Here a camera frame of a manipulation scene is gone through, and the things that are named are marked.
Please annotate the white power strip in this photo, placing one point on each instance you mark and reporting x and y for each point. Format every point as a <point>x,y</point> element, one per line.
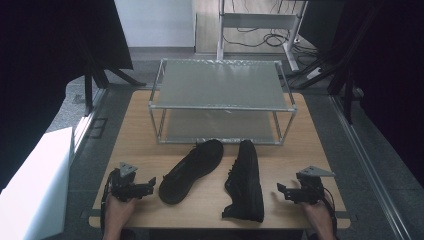
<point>314,73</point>

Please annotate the aluminium floor rail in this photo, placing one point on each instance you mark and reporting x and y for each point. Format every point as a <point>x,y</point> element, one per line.
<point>366,156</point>
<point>87,123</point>

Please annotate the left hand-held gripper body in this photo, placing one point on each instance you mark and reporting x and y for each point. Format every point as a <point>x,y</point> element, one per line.
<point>124,186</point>

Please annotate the black stand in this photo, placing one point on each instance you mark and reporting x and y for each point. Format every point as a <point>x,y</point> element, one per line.
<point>96,80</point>
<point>336,63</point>

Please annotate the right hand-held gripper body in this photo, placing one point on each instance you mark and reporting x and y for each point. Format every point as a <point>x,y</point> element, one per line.
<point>311,188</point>

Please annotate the white metal desk frame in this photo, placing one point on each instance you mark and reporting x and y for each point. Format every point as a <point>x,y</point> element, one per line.
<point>256,20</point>

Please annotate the white box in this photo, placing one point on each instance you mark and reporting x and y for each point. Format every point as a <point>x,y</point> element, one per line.
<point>33,186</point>

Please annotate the dark floor socket cover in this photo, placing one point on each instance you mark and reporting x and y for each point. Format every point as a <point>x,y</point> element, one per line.
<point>98,128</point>

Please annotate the person's left hand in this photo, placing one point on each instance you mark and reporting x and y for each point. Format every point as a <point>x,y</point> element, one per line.
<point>117,210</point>

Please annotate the black shoe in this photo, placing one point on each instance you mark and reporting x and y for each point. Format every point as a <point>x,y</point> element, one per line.
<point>190,171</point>
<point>246,183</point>

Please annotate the two-tier metal shoe rack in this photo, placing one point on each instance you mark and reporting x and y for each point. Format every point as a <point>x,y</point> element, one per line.
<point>220,86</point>

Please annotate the person's right hand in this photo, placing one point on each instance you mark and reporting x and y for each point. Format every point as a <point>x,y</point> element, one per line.
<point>316,215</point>

